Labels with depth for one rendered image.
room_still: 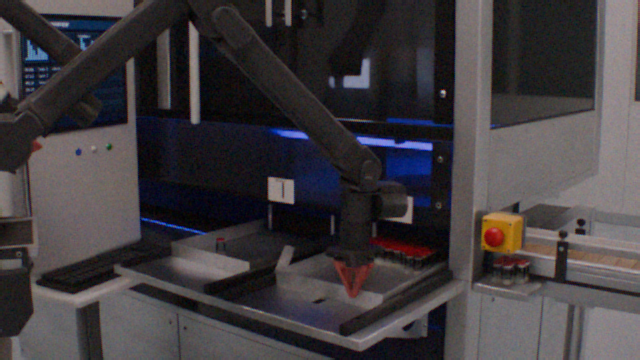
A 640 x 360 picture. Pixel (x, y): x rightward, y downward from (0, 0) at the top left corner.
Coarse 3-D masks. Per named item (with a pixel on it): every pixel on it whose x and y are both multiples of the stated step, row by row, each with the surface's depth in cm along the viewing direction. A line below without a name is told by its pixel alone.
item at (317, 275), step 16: (320, 256) 156; (288, 272) 142; (304, 272) 151; (320, 272) 153; (336, 272) 153; (352, 272) 153; (384, 272) 153; (400, 272) 153; (432, 272) 145; (288, 288) 143; (304, 288) 140; (320, 288) 137; (336, 288) 135; (368, 288) 142; (384, 288) 142; (400, 288) 134; (352, 304) 133; (368, 304) 131
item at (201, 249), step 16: (240, 224) 184; (256, 224) 188; (192, 240) 170; (208, 240) 175; (240, 240) 180; (256, 240) 180; (272, 240) 180; (288, 240) 180; (304, 240) 180; (320, 240) 169; (336, 240) 175; (176, 256) 165; (192, 256) 161; (208, 256) 157; (224, 256) 154; (240, 256) 165; (256, 256) 165; (272, 256) 155; (240, 272) 151
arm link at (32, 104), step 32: (160, 0) 103; (192, 0) 104; (224, 0) 107; (128, 32) 103; (160, 32) 105; (96, 64) 101; (32, 96) 99; (64, 96) 100; (0, 128) 95; (32, 128) 97; (0, 160) 96
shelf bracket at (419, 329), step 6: (420, 318) 153; (426, 318) 153; (414, 324) 151; (420, 324) 153; (426, 324) 153; (402, 330) 147; (408, 330) 149; (414, 330) 151; (420, 330) 154; (426, 330) 153; (390, 336) 143; (396, 336) 145; (402, 336) 147; (408, 336) 149; (414, 336) 152; (420, 336) 154; (426, 336) 154
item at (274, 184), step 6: (270, 180) 177; (276, 180) 176; (282, 180) 175; (288, 180) 173; (270, 186) 177; (276, 186) 176; (288, 186) 174; (270, 192) 178; (276, 192) 176; (288, 192) 174; (270, 198) 178; (276, 198) 177; (288, 198) 174
